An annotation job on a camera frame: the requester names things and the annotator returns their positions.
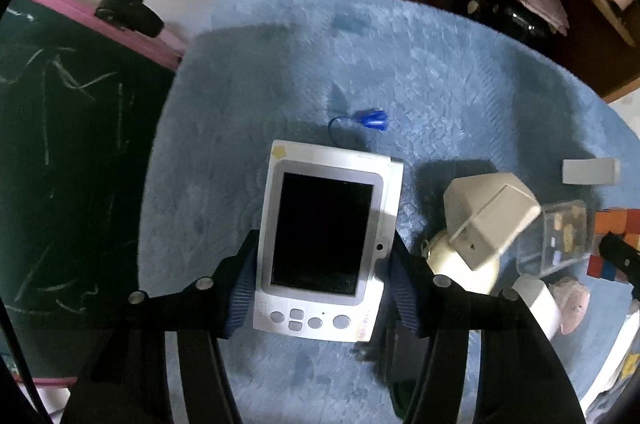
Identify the pink framed green chalkboard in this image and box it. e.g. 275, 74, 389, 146
0, 0, 186, 385

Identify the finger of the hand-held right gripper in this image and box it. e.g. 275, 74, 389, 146
599, 231, 640, 277

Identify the colourful puzzle cube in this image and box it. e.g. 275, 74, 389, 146
586, 206, 640, 287

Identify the white cylinder object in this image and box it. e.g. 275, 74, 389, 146
510, 275, 561, 345

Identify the clear plastic sticker box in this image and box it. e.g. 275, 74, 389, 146
515, 199, 588, 277

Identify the brown wooden shelf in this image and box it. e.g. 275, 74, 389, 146
450, 0, 640, 102

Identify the white charger plug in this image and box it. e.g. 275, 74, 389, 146
561, 157, 621, 186

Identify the black clamp on chalkboard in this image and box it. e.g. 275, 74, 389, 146
95, 0, 166, 39

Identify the pink small toy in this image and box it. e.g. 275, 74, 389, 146
550, 276, 591, 335

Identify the blue tag with cord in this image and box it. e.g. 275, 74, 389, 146
327, 109, 390, 140

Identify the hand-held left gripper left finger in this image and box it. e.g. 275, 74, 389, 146
60, 229, 262, 424

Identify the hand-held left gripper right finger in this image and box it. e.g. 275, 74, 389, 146
384, 231, 587, 424

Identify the beige plastic device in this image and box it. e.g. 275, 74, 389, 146
425, 172, 542, 296

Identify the white handheld screen device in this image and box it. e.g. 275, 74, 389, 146
252, 140, 405, 344

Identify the black bag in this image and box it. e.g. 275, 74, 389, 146
457, 0, 556, 47

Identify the blue fluffy blanket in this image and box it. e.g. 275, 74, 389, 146
137, 0, 640, 424

